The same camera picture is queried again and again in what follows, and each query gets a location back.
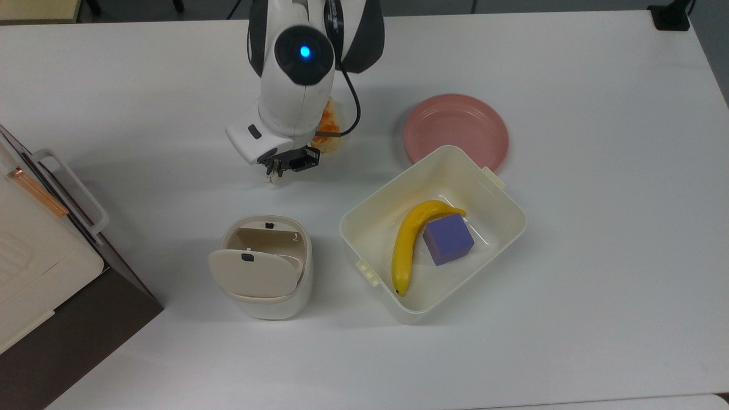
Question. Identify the cream swing trash lid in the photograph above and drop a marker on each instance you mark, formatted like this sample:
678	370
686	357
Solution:
253	274

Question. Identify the orange glazed bread loaf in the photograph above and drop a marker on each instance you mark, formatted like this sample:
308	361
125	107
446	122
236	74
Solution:
330	122

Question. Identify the yellow banana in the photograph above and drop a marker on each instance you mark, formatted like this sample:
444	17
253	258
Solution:
405	245

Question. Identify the black chair leg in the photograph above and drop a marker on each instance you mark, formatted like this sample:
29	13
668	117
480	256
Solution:
94	6

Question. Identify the cream plastic storage box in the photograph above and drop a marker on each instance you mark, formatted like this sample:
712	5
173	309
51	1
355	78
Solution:
387	228

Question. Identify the purple cube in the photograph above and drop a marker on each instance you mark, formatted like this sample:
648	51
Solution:
448	240

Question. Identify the white paper ball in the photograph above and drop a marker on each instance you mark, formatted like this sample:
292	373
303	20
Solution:
272	179

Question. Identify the yellow side table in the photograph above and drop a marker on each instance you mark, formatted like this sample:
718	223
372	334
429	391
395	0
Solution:
37	8

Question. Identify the white and brown oven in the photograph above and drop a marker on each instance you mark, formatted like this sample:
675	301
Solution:
40	273

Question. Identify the pink round plate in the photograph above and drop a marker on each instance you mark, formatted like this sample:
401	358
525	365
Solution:
455	128

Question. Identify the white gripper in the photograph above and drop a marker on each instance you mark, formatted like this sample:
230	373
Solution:
256	139

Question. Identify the white tabletop trash can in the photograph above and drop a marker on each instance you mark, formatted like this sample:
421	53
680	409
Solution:
273	307

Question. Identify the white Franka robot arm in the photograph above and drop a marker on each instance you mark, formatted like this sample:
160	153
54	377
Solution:
296	85

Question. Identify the black table clamp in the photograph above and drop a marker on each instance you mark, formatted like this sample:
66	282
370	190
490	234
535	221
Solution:
671	16

